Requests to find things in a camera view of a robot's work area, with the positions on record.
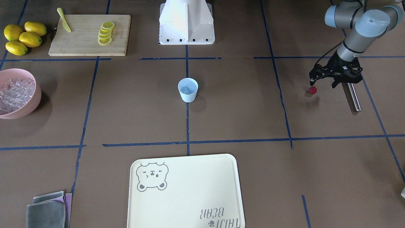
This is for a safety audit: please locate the folded grey cloth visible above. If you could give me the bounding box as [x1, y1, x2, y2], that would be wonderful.
[26, 191, 72, 228]

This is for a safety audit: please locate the red strawberry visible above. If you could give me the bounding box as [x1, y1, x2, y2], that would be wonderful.
[308, 86, 318, 95]

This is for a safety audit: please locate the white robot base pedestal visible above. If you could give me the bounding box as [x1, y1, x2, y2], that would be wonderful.
[158, 0, 215, 45]

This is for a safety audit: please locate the whole yellow lemon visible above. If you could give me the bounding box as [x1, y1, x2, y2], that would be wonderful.
[19, 32, 42, 48]
[24, 21, 47, 36]
[4, 24, 24, 41]
[5, 41, 28, 56]

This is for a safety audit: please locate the cream bear serving tray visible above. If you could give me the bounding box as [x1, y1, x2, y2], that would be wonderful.
[126, 154, 246, 228]

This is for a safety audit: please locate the lemon slices row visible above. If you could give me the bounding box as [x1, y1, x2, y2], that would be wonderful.
[97, 21, 116, 45]

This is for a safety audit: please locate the pink bowl of ice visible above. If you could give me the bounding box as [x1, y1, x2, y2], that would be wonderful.
[0, 69, 41, 119]

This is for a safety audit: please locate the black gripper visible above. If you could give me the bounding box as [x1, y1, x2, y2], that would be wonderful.
[308, 52, 363, 88]

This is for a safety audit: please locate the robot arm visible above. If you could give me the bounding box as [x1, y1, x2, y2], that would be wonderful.
[308, 0, 404, 88]

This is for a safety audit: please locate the yellow-green plastic knife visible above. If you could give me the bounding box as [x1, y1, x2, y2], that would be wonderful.
[57, 8, 72, 32]

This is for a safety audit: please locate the steel muddler black tip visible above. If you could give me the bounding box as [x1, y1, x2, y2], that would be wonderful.
[342, 83, 361, 113]

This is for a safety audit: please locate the light blue plastic cup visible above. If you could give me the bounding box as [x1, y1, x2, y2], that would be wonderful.
[178, 78, 198, 103]

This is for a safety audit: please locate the wooden cutting board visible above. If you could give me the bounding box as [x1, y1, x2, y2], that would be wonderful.
[49, 15, 131, 56]

